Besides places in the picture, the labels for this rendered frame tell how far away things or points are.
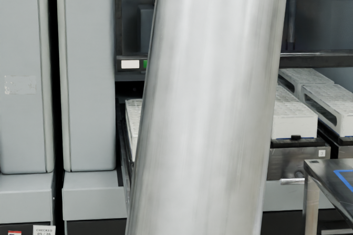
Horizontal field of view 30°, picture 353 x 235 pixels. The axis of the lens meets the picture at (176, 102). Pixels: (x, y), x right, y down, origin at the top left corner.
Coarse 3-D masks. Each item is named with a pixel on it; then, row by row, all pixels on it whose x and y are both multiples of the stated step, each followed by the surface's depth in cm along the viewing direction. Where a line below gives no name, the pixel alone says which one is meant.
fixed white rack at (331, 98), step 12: (312, 84) 170; (324, 84) 170; (336, 84) 170; (300, 96) 170; (312, 96) 161; (324, 96) 158; (336, 96) 159; (348, 96) 158; (312, 108) 162; (324, 108) 162; (336, 108) 148; (348, 108) 148; (324, 120) 153; (336, 120) 158; (348, 120) 142; (336, 132) 145; (348, 132) 143
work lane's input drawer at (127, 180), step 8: (120, 120) 159; (120, 128) 152; (120, 136) 146; (120, 144) 141; (128, 144) 137; (120, 152) 142; (128, 152) 132; (120, 160) 143; (128, 160) 129; (128, 168) 127; (128, 176) 122; (128, 184) 118; (128, 192) 114; (128, 200) 111
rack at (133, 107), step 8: (128, 104) 149; (136, 104) 149; (128, 112) 143; (136, 112) 143; (128, 120) 140; (136, 120) 137; (128, 128) 144; (136, 128) 132; (136, 136) 126; (136, 144) 126
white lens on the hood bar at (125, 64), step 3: (123, 60) 136; (126, 60) 136; (129, 60) 136; (132, 60) 136; (135, 60) 136; (138, 60) 136; (123, 63) 136; (126, 63) 136; (129, 63) 136; (132, 63) 136; (135, 63) 136; (138, 63) 136; (123, 66) 136; (126, 66) 136; (129, 66) 136; (132, 66) 136; (135, 66) 136; (138, 66) 136
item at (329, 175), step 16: (304, 160) 127; (320, 160) 127; (336, 160) 127; (352, 160) 127; (320, 176) 118; (336, 176) 118; (352, 176) 118; (304, 192) 128; (336, 192) 111; (352, 192) 111; (304, 208) 128; (336, 208) 108; (352, 208) 104; (304, 224) 128; (352, 224) 101
